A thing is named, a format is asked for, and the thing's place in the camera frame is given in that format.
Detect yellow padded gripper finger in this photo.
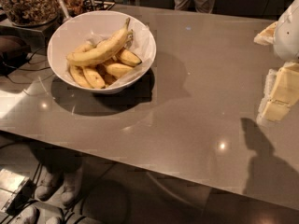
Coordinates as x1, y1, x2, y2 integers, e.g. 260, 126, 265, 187
256, 62, 299, 125

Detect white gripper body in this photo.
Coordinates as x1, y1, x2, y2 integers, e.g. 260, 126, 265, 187
273, 0, 299, 62

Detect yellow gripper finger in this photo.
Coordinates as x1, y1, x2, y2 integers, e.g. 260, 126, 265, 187
253, 21, 278, 46

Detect long yellow top banana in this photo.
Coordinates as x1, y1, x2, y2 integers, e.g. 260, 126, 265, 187
66, 18, 132, 66

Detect yellow banana right side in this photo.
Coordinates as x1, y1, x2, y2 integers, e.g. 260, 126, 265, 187
116, 48, 142, 66

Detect yellow banana centre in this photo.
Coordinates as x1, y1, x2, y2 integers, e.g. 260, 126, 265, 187
104, 63, 132, 78

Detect white ceramic bowl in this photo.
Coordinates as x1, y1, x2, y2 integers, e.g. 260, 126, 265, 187
47, 10, 157, 95

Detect yellow banana front middle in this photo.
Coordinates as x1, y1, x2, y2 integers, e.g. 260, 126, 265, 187
83, 67, 106, 89

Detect yellow banana front left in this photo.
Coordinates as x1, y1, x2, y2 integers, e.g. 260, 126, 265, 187
69, 65, 93, 89

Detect glass bowl of nuts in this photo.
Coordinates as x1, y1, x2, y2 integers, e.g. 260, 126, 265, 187
0, 0, 58, 27

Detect white serving spoon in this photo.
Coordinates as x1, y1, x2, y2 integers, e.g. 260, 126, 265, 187
57, 0, 72, 23

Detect white shoe right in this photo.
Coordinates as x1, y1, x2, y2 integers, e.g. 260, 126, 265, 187
61, 168, 83, 206

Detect white shoe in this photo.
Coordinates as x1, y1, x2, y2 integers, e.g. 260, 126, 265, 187
35, 172, 61, 202
61, 168, 83, 206

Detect white shoe left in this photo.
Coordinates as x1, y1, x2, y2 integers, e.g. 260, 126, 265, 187
35, 172, 61, 202

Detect silver box on floor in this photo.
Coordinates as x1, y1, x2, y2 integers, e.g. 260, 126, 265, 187
0, 169, 29, 213

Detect black floor cable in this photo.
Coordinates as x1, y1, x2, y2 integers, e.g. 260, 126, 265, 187
0, 45, 55, 86

